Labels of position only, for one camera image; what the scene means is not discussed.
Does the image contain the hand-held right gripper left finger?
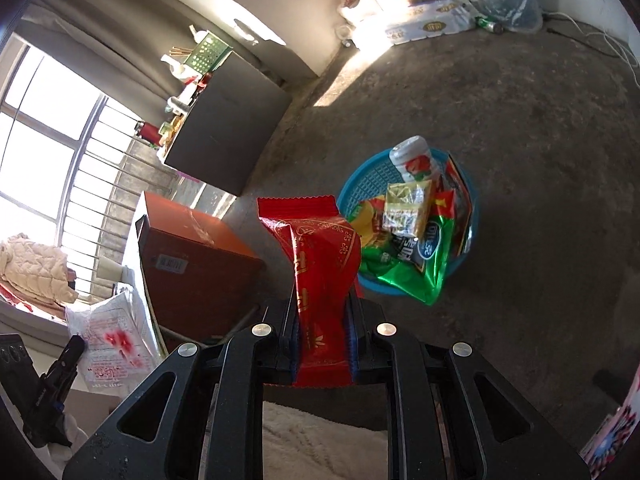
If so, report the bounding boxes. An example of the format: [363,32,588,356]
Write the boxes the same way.
[62,295,301,480]

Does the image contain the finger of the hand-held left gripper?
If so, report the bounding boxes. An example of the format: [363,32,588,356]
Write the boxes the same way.
[50,334,87,380]

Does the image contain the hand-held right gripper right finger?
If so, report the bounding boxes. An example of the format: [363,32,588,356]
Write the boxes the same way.
[345,287,591,480]

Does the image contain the red foil packet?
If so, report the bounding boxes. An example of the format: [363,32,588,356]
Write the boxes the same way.
[256,194,362,390]

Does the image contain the green snack bag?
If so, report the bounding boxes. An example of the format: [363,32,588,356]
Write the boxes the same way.
[357,212,453,307]

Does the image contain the yellow red snack packet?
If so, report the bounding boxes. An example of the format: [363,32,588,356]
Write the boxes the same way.
[349,199,387,248]

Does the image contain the pale green gold packet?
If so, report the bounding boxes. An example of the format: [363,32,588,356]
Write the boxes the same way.
[382,180,433,238]

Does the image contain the blue plastic mesh basket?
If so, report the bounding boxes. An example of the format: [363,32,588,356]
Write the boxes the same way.
[336,147,481,295]

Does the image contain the printed clear plastic bag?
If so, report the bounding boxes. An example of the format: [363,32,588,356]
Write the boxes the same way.
[432,152,475,256]

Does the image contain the white plastic bottle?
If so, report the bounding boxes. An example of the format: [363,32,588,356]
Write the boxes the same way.
[389,135,447,184]

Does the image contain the white printed sack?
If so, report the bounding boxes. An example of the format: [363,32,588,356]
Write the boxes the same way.
[65,284,161,396]

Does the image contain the cream quilted jacket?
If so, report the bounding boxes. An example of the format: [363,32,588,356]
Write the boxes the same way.
[0,232,77,306]

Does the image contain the orange cardboard box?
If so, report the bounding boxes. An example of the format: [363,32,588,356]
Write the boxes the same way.
[135,190,266,342]

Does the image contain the fuzzy blanket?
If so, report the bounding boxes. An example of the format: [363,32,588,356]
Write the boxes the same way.
[262,400,391,480]

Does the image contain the metal window railing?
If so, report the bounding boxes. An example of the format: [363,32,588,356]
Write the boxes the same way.
[60,95,176,306]

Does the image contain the grey cabinet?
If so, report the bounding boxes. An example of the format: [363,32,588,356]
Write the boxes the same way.
[164,50,293,196]

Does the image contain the red thermos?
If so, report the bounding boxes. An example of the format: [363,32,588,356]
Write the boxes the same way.
[135,120,162,148]

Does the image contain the pink printed cloth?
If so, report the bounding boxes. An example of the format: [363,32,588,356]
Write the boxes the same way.
[582,360,640,480]

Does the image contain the green plastic basket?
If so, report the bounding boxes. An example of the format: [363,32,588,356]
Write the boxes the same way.
[182,32,235,75]

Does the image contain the beige curtain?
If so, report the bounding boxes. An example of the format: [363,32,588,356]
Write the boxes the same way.
[17,0,201,111]

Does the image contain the pack of bottled water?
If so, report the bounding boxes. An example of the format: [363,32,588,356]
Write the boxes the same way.
[385,0,476,48]

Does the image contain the white plastic bag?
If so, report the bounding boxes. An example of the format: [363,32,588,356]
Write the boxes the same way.
[337,0,372,23]

